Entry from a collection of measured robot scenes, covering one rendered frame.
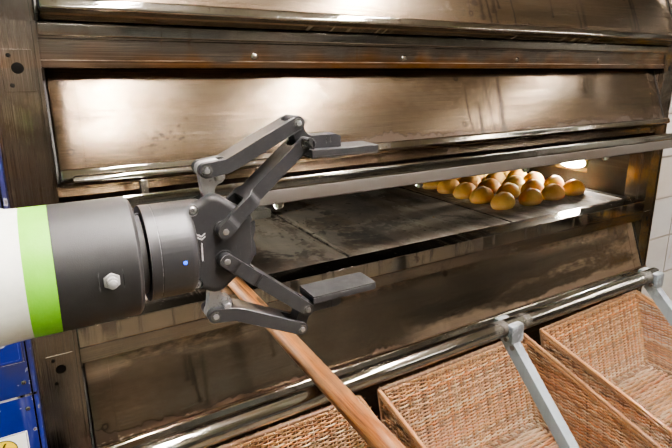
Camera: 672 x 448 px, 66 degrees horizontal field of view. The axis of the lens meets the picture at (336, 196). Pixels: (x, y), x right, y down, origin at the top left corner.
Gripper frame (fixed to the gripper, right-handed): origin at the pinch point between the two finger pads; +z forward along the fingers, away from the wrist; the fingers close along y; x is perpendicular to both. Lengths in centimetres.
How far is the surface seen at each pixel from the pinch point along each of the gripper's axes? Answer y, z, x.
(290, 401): 31.8, 0.3, -17.9
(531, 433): 90, 89, -43
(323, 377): 28.5, 4.7, -16.3
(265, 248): 31, 21, -77
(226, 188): 5.4, -0.1, -40.8
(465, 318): 53, 70, -54
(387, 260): 32, 44, -55
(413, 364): 32.6, 22.0, -17.7
